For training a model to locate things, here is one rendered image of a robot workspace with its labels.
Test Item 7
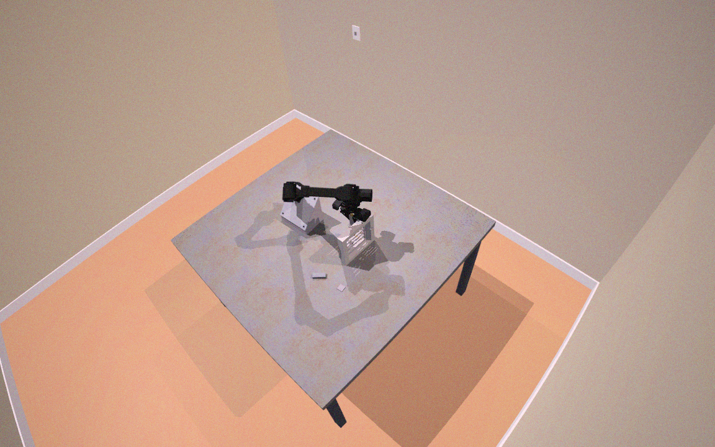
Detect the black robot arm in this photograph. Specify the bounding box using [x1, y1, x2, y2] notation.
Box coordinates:
[282, 182, 372, 206]

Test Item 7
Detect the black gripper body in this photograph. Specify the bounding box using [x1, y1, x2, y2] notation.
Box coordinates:
[332, 199, 371, 222]

